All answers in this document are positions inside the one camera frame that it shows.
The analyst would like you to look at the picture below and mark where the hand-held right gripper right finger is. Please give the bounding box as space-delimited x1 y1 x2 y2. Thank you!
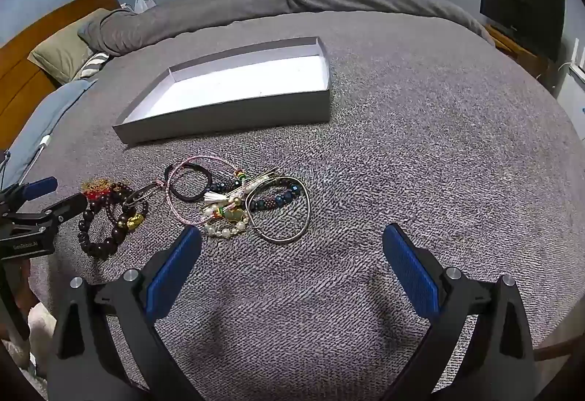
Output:
381 222 537 401

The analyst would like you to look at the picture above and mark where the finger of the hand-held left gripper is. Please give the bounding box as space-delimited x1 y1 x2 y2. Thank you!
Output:
27 193 88 229
0 177 58 203

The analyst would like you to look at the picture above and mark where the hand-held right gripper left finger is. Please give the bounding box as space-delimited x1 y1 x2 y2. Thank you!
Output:
48 225 204 401

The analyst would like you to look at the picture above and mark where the red and gold trinket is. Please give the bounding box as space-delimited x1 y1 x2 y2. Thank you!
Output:
81 178 113 201

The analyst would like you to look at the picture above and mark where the large dark bead bracelet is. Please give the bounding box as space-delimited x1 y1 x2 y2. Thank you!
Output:
77 195 133 260

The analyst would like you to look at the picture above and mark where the round pearl hair clip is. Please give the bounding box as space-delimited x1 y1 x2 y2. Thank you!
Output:
200 199 250 238

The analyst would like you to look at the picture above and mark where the bead bracelet with gold charm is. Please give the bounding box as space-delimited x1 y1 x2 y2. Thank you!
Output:
107 183 150 231

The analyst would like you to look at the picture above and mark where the pink cord bracelet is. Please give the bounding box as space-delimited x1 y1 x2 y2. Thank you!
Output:
163 155 250 226

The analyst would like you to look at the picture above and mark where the silver oval ring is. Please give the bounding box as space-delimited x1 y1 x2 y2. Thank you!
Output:
122 181 162 208

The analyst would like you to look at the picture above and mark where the black hair tie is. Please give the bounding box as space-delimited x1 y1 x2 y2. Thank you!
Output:
170 163 216 203

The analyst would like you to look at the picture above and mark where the grey cardboard box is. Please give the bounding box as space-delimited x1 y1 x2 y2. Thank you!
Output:
112 36 332 146

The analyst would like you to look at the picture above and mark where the person's left hand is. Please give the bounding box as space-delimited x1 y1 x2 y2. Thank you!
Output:
16 258 41 311

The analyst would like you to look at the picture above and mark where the blue blanket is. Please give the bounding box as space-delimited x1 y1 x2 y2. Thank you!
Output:
0 78 99 192

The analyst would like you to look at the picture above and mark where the colourful bead tassel charm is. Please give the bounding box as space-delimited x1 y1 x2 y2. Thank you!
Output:
212 171 251 220

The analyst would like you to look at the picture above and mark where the white fuzzy cloth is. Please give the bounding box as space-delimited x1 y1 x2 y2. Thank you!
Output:
26 304 58 386

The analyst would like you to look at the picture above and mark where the silver bangle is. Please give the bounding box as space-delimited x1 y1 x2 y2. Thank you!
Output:
244 175 313 245

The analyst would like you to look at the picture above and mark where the grey knit bedspread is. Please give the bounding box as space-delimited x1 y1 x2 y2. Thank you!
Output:
27 10 582 401

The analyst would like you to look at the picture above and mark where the striped pillow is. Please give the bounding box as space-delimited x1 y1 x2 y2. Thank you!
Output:
73 51 111 82

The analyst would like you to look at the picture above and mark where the green pillow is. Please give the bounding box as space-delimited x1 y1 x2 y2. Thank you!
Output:
28 8 113 86

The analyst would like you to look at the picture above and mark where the wooden headboard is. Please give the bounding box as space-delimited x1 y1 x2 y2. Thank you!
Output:
0 0 122 151

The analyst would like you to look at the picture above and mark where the white plastic bag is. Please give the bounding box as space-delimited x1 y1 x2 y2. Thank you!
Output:
121 0 156 14

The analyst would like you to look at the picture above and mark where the white appliance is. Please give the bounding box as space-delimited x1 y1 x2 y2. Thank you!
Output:
555 64 585 128

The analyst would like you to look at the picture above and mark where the wooden television stand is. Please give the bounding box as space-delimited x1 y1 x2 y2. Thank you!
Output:
483 23 556 84

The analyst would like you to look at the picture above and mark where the black television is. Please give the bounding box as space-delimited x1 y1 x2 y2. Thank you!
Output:
479 0 567 63

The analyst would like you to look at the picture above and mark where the blue purple bead bracelet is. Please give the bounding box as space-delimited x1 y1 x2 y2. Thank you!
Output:
248 180 306 212

